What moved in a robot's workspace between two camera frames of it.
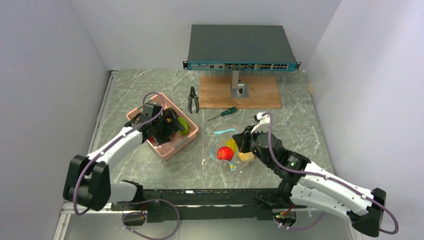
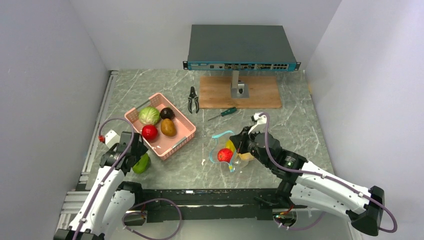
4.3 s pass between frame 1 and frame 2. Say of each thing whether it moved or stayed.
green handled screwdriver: stayed
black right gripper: stayed
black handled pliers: stayed
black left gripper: moved
